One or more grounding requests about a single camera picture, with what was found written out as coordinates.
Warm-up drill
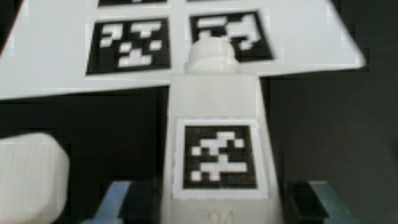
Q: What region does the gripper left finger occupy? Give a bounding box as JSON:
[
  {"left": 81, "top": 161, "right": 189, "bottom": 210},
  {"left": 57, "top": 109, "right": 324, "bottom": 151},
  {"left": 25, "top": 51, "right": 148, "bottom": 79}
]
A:
[{"left": 81, "top": 179, "right": 160, "bottom": 224}]

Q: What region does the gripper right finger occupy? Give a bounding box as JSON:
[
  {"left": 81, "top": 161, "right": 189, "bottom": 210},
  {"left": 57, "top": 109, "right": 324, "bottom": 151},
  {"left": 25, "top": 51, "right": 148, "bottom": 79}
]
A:
[{"left": 287, "top": 180, "right": 367, "bottom": 224}]

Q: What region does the white chair leg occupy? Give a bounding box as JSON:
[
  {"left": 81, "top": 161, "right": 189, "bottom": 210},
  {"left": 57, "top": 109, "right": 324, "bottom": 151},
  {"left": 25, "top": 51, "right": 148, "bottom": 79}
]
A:
[{"left": 160, "top": 37, "right": 285, "bottom": 224}]

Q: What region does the white chair back frame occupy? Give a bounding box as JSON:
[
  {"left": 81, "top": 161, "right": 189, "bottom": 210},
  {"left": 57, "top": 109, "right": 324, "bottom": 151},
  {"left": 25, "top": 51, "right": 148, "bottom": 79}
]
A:
[{"left": 0, "top": 133, "right": 70, "bottom": 224}]

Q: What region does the white marker base plate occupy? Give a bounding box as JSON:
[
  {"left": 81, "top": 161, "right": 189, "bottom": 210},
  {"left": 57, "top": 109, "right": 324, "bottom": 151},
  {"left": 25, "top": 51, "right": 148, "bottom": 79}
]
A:
[{"left": 0, "top": 0, "right": 367, "bottom": 100}]

